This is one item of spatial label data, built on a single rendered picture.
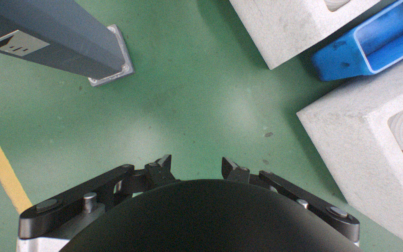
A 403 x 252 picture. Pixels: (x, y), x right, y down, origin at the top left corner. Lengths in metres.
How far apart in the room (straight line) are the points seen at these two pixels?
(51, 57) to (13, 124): 0.43
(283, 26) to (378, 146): 0.30
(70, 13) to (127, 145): 0.35
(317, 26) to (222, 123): 0.29
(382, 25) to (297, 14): 0.38
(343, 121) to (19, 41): 0.61
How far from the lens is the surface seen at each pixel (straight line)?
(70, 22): 0.38
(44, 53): 0.39
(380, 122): 0.40
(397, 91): 0.44
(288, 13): 0.36
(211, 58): 0.45
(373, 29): 0.68
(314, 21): 0.34
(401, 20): 0.74
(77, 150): 0.64
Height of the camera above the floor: 0.42
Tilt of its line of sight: 82 degrees down
